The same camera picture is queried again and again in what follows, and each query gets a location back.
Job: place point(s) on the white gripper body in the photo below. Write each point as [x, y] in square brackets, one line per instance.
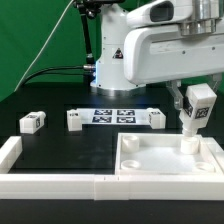
[158, 54]

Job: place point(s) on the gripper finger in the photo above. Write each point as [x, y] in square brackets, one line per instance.
[215, 82]
[173, 87]

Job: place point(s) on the white square tabletop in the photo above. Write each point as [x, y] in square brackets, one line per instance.
[167, 154]

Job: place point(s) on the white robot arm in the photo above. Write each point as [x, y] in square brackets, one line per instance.
[110, 78]

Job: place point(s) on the white fiducial marker sheet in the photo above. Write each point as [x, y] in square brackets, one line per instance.
[110, 116]

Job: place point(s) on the white U-shaped fence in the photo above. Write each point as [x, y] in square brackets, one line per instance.
[102, 187]

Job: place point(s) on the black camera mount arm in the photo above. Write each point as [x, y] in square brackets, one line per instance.
[88, 9]

